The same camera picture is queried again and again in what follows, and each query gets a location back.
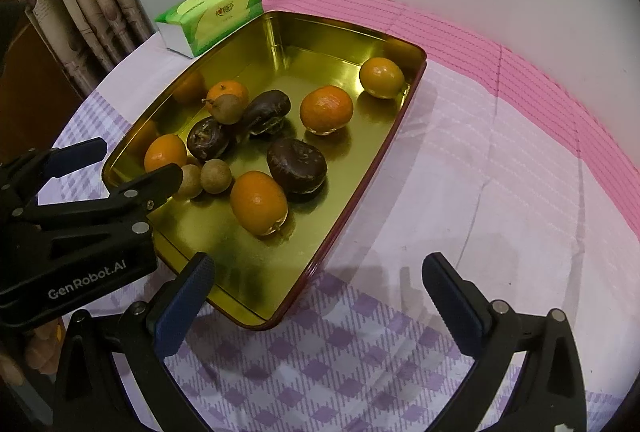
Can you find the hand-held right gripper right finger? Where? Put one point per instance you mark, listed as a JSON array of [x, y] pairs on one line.
[[457, 307]]

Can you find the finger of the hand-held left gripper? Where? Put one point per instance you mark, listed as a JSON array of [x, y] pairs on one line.
[[75, 154], [155, 184]]

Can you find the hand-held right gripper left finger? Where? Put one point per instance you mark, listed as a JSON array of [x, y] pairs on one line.
[[182, 312]]

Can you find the orange mandarin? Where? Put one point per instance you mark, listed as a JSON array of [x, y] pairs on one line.
[[258, 202], [326, 109], [232, 90], [381, 77], [162, 152]]

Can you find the red and gold tin box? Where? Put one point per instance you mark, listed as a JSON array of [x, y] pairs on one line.
[[240, 272]]

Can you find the dark brown water chestnut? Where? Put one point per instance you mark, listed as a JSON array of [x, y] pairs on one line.
[[208, 138], [296, 167], [266, 111]]

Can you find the brown longan with stem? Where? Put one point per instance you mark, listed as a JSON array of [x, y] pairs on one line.
[[226, 109]]

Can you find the person's left hand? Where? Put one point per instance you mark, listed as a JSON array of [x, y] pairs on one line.
[[42, 349]]

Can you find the dark brown furniture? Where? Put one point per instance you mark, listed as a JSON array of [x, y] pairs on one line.
[[40, 77]]

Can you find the purple checkered tablecloth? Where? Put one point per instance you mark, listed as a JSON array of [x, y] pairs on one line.
[[475, 212]]

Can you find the green tissue pack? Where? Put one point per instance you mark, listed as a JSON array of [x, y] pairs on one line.
[[215, 12]]

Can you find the pink foam mat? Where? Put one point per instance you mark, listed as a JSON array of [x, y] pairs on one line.
[[550, 112]]

